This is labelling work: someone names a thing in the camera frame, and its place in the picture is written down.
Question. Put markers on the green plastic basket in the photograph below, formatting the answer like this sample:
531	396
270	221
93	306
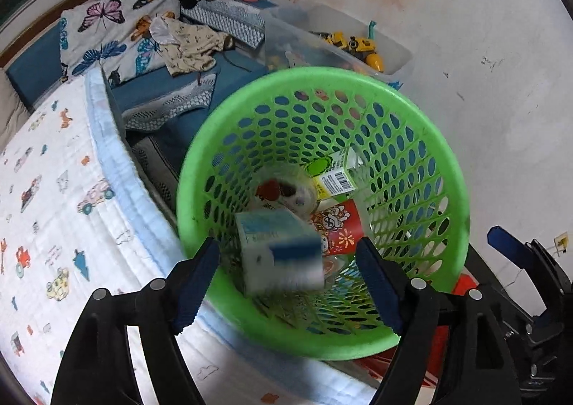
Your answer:
313	75

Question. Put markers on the yellow toy truck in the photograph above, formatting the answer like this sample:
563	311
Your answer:
358	46

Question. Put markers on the clear plastic storage bin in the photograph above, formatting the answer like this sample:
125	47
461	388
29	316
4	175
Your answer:
394	60

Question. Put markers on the printed white blanket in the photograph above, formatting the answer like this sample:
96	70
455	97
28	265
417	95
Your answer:
44	208

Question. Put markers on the patterned blue white cloth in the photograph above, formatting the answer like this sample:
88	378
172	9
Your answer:
232	17
174	102

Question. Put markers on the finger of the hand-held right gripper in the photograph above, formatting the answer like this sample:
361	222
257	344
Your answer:
506	243
546	331

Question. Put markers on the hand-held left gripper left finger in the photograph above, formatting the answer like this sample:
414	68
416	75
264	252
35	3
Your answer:
197	284

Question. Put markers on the red cartoon snack packet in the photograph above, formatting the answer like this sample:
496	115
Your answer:
335	226

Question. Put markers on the butterfly print pillow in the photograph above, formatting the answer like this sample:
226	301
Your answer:
103	28

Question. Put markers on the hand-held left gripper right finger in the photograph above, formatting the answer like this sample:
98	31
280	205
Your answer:
378	288

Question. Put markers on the green toy dinosaur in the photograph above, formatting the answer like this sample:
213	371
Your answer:
371	28

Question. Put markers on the white carton with green label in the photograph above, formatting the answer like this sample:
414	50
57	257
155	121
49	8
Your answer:
333	181

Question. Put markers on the small red packet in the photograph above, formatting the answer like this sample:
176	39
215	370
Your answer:
267	190

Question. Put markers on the blue and white box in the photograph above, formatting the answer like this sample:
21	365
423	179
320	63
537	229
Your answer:
277	252

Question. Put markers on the red plastic object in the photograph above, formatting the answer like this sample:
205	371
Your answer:
463	286

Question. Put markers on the beige patterned garment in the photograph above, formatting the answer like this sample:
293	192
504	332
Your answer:
188	46

